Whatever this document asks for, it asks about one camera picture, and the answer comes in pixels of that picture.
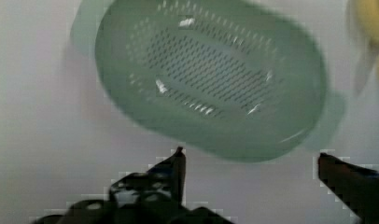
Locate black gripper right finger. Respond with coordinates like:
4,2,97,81
317,153,379,224

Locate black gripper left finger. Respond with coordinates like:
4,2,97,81
108,147,187,205

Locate green oval plastic strainer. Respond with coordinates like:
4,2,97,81
70,0,342,162

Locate peeled banana toy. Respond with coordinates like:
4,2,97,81
345,0,379,95

